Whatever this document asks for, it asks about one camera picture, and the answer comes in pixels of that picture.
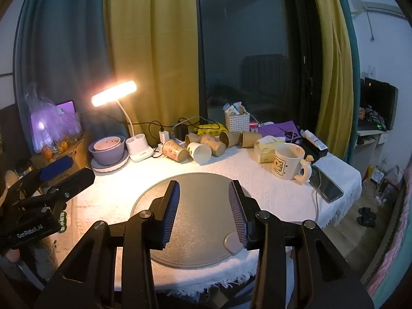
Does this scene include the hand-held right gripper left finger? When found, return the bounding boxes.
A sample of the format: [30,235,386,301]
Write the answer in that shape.
[34,180,181,309]

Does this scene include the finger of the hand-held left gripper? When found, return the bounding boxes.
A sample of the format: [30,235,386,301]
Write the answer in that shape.
[42,167,96,201]
[16,155,74,188]

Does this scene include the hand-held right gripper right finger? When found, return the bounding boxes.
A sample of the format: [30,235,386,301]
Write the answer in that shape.
[228,180,375,309]

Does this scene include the brown paper cup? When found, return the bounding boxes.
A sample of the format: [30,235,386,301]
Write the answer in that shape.
[239,131,263,149]
[219,131,242,149]

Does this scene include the person's left hand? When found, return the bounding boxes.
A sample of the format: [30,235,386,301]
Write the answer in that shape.
[0,170,21,262]

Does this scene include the clear plastic bag of oranges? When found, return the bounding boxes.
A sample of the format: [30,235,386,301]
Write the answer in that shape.
[24,82,83,161]

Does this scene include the cardboard box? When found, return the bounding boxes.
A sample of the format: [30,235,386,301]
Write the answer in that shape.
[40,131,95,182]

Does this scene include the round grey mat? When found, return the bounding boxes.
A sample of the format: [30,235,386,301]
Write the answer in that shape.
[130,173,255,268]

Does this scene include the pale scalloped plate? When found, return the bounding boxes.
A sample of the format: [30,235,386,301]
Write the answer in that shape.
[90,154,129,172]

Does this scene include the purple bowl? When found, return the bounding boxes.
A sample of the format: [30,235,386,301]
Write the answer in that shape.
[88,135,126,167]

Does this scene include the white woven tablecloth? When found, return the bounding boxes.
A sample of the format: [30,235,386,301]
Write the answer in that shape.
[53,146,363,298]

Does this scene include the tablet with purple screen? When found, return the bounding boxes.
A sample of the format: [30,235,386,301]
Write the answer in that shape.
[30,100,78,152]

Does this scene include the pink bowl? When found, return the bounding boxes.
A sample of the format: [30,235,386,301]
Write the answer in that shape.
[93,137,122,152]

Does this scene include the yellow tissue pack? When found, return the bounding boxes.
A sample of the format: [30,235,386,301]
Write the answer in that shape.
[254,136,286,164]

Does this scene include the white bear print mug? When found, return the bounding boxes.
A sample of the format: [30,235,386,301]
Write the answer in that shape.
[273,143,313,185]

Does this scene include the black power adapter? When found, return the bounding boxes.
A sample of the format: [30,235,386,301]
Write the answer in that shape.
[175,123,190,140]

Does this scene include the yellow snack packet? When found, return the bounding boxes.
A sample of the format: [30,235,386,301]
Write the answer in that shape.
[196,122,228,136]

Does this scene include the black smartphone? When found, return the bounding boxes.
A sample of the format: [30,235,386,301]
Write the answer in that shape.
[309,166,344,203]

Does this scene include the white desk lamp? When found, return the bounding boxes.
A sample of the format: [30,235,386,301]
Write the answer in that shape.
[91,80,154,162]

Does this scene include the white plastic basket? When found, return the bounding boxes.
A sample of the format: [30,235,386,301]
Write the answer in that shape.
[224,109,251,132]

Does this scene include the black box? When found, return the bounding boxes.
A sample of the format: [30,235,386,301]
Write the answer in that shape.
[296,130,329,162]

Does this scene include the white tube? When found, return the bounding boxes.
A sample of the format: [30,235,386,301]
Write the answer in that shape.
[303,130,327,150]

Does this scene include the sachets in basket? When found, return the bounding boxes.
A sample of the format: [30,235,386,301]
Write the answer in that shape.
[225,101,247,116]

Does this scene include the teal curtain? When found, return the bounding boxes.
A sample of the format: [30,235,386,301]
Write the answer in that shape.
[331,0,362,165]
[13,0,131,145]

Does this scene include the yellow curtain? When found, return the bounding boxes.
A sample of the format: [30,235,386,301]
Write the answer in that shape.
[308,0,355,162]
[103,0,201,137]

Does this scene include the bags on floor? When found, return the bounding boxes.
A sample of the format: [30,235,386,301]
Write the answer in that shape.
[365,164,407,205]

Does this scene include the white side desk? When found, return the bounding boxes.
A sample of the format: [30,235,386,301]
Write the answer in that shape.
[356,128,391,150]

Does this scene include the pink bed blanket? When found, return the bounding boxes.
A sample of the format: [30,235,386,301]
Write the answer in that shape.
[362,180,412,301]

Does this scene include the black monitor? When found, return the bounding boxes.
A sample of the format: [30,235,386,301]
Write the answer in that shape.
[360,77,399,131]

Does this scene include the white air conditioner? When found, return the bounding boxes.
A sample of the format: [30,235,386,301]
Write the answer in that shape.
[349,0,407,17]

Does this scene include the white phone cable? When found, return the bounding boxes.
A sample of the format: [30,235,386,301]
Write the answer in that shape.
[313,185,322,224]

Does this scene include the black cable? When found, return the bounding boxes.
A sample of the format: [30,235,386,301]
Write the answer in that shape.
[80,111,179,142]

